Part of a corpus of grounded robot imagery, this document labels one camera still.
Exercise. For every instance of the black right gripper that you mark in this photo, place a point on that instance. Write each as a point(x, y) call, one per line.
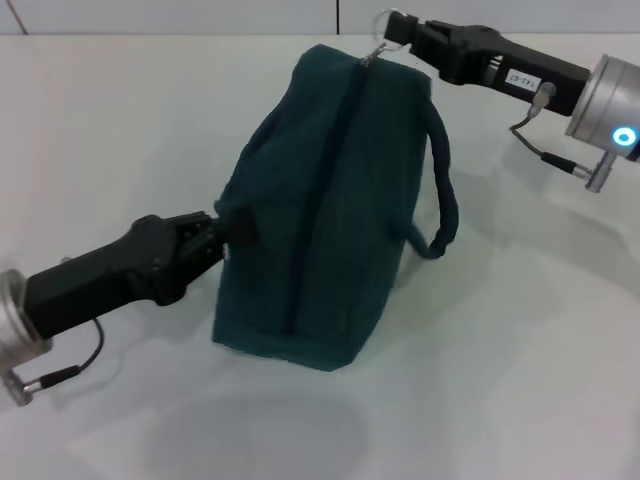
point(530, 70)

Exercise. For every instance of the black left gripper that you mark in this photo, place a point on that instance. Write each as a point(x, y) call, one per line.
point(100, 280)

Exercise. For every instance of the dark teal insulated lunch bag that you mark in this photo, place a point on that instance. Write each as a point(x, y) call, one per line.
point(340, 200)

